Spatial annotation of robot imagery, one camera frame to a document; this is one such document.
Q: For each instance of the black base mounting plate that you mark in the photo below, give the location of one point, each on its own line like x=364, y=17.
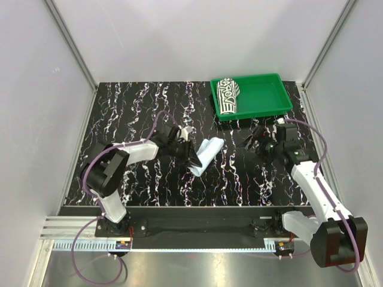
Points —
x=227, y=242

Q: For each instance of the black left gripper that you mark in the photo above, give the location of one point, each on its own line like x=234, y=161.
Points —
x=189, y=155

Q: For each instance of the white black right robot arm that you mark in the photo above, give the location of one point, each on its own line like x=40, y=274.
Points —
x=334, y=236

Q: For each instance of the left cable junction box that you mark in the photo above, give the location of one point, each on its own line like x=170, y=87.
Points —
x=123, y=244

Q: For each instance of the light blue towel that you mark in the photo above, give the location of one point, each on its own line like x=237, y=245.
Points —
x=207, y=151

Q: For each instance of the green plastic tray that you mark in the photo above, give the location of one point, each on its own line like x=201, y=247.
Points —
x=260, y=96

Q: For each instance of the right cable junction box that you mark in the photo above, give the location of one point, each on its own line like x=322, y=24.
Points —
x=286, y=247

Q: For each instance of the green white striped towel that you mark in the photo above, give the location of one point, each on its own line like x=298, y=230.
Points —
x=227, y=93

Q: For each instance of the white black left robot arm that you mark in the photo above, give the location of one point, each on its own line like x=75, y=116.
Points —
x=105, y=170

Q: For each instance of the cable junction box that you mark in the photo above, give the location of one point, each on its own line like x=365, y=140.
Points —
x=286, y=247
x=123, y=244

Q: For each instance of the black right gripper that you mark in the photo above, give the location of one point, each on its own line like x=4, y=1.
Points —
x=254, y=136

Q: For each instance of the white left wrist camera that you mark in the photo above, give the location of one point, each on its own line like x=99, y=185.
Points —
x=185, y=132

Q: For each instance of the aluminium frame rail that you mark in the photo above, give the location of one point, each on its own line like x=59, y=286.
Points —
x=60, y=227

